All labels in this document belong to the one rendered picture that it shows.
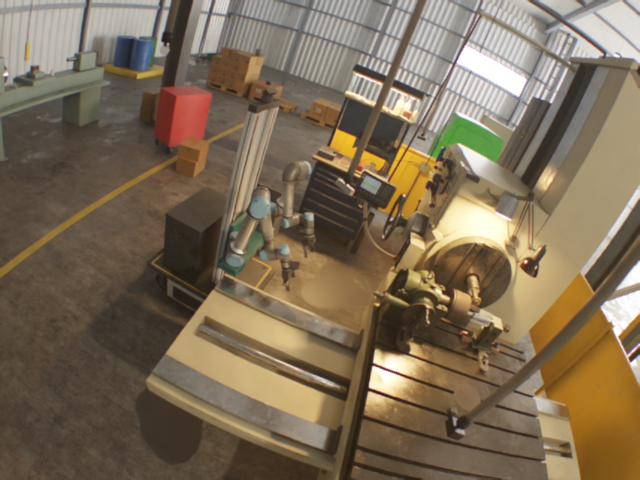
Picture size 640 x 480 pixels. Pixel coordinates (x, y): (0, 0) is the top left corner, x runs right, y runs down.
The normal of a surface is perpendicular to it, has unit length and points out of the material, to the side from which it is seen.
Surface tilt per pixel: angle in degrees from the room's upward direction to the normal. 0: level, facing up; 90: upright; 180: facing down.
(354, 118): 90
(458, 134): 85
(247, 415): 0
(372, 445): 0
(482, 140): 85
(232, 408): 0
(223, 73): 90
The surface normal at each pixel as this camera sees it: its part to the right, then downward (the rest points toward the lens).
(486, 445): 0.32, -0.77
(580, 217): -0.24, 0.50
